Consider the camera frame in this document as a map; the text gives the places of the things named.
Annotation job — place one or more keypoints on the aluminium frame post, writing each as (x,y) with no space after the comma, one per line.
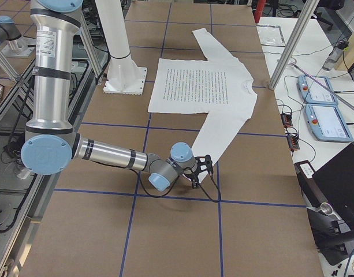
(301,23)

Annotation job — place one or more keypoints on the orange electronics board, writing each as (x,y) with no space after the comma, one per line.
(286,120)

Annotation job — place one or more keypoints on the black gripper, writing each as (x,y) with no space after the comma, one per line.
(190,173)

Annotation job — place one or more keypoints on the clear plastic document sleeve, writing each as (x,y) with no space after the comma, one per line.
(270,35)

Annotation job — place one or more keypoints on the black device with white label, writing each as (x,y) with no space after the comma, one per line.
(305,172)

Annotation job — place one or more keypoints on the blue teach pendant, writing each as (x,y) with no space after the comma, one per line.
(314,93)
(327,123)

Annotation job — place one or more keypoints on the white long sleeve printed shirt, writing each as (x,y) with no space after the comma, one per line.
(220,87)

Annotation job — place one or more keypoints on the upper blue teach pendant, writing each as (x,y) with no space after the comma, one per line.
(314,93)

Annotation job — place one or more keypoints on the black laptop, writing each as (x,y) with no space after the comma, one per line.
(336,181)

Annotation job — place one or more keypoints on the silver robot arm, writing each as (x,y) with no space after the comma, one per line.
(51,143)

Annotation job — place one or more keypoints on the white camera mast pedestal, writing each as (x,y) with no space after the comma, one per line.
(123,75)

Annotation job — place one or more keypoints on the metal reacher grabber stick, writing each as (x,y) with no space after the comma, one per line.
(323,86)

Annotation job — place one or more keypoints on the lower blue teach pendant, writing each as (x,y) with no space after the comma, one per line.
(327,123)

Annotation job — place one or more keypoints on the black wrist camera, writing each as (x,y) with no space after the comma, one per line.
(204,163)

